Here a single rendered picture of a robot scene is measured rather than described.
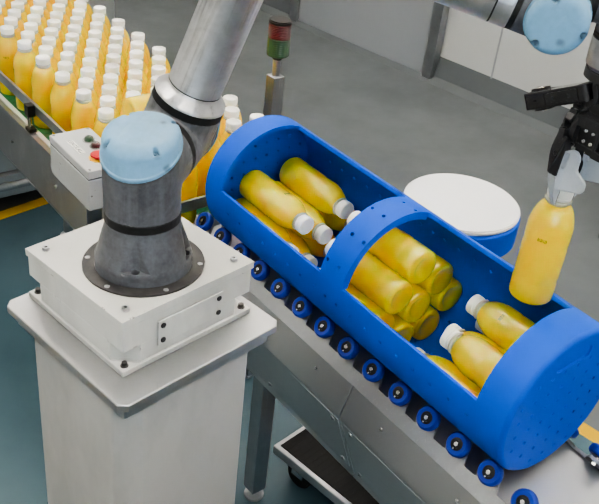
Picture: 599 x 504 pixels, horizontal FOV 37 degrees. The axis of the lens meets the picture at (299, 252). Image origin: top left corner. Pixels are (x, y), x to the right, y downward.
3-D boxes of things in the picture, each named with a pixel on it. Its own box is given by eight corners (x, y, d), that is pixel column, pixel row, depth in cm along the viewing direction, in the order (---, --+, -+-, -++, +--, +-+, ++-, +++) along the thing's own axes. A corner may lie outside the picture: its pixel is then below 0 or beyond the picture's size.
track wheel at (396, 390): (413, 391, 161) (418, 393, 162) (397, 375, 163) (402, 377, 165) (397, 409, 161) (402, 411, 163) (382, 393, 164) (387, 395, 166)
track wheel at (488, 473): (506, 471, 146) (510, 473, 148) (487, 452, 149) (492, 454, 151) (488, 491, 147) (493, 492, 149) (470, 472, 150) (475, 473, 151)
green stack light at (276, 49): (274, 60, 241) (276, 42, 238) (261, 52, 245) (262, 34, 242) (293, 56, 244) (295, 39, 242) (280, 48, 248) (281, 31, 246)
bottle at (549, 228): (515, 276, 148) (543, 178, 138) (556, 292, 146) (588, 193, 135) (501, 296, 143) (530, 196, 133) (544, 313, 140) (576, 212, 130)
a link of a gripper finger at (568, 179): (566, 220, 128) (591, 161, 124) (534, 201, 132) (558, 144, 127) (578, 218, 130) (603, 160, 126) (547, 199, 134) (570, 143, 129)
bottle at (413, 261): (430, 245, 161) (364, 200, 173) (404, 274, 161) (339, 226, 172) (442, 263, 167) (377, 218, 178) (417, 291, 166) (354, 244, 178)
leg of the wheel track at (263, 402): (251, 505, 260) (268, 338, 226) (240, 492, 264) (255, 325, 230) (267, 497, 263) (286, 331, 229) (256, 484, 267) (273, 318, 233)
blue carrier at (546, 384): (486, 499, 147) (519, 373, 130) (204, 243, 202) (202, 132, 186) (595, 427, 161) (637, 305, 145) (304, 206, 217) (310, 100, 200)
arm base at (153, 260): (130, 301, 131) (128, 244, 126) (76, 257, 140) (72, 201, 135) (211, 268, 140) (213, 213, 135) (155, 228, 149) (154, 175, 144)
